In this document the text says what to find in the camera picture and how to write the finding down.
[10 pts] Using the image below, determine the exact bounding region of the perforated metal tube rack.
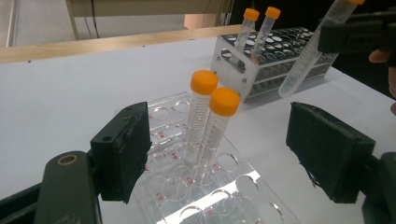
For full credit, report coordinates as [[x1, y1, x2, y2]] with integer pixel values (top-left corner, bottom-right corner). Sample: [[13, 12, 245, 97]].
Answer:
[[210, 26, 339, 104]]

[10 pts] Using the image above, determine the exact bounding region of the light brown panel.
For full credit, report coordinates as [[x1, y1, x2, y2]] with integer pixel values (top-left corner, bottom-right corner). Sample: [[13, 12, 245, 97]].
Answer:
[[183, 13, 217, 31]]

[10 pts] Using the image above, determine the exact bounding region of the clear acrylic tube rack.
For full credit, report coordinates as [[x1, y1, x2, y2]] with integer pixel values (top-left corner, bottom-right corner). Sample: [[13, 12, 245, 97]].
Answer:
[[116, 91, 302, 224]]

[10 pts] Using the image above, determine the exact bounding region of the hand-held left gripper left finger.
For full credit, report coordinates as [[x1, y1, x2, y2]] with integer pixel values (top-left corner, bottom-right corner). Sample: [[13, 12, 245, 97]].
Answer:
[[90, 101, 152, 204]]

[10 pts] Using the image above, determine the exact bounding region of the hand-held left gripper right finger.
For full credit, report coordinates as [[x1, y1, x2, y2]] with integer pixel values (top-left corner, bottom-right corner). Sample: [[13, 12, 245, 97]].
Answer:
[[285, 101, 376, 204]]

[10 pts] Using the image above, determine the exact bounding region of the beige table frame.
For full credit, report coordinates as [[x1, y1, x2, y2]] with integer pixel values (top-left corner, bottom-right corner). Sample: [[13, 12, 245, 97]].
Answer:
[[64, 0, 234, 40]]

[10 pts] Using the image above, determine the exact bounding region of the orange-capped clear tube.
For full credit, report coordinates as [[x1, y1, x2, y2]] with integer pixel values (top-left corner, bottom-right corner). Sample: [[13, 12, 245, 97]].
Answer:
[[277, 0, 366, 99], [250, 6, 281, 62], [233, 7, 261, 62], [195, 87, 241, 186], [183, 69, 219, 166]]

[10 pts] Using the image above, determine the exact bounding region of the hanging black cable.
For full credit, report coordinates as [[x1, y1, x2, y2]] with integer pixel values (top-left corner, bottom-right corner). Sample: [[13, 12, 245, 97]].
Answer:
[[83, 0, 101, 39]]

